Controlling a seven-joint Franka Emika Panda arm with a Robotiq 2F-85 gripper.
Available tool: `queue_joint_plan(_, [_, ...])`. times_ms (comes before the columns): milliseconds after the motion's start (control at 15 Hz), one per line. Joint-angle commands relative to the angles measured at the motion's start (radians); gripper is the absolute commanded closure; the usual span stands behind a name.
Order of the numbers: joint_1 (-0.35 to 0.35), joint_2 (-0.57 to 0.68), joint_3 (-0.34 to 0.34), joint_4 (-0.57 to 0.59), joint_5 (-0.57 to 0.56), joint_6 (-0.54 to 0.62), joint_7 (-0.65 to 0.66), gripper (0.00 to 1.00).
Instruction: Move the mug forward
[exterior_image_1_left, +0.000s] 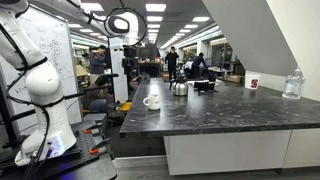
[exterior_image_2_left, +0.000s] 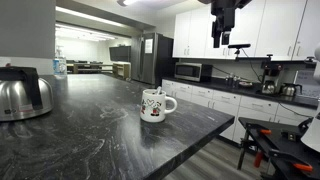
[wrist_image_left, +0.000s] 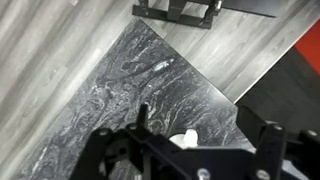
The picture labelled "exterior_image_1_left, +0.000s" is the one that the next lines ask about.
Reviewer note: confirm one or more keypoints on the white ceramic mug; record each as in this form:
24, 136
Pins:
152, 101

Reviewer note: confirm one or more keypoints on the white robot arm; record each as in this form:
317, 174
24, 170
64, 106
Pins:
54, 135

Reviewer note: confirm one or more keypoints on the stainless steel kettle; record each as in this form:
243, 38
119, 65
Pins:
179, 87

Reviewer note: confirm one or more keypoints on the person in black standing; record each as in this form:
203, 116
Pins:
171, 61

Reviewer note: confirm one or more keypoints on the person bending over desk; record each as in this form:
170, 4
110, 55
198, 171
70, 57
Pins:
196, 64

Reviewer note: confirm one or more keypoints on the white pillar panel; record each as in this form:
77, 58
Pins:
120, 82

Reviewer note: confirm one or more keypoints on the black device on counter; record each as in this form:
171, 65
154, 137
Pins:
204, 86

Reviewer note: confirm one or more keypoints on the seated person in plaid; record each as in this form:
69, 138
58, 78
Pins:
95, 97

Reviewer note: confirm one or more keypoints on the cardboard box on counter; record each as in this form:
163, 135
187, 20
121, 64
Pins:
235, 78

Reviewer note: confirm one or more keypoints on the white cup with red S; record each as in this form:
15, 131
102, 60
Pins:
252, 81

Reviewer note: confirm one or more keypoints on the whiteboard on stand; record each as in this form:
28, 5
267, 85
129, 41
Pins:
51, 35

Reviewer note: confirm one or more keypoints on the clear plastic water jug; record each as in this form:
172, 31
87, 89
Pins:
294, 85

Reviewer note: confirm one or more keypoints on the orange handled clamp upper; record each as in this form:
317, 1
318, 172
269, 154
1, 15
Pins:
97, 127

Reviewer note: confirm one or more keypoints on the orange handled clamp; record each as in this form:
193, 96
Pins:
104, 143
97, 127

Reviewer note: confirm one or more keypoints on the orange handled clamp lower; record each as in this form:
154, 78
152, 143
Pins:
104, 143

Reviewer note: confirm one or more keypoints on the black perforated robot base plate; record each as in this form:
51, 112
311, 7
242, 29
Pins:
78, 155

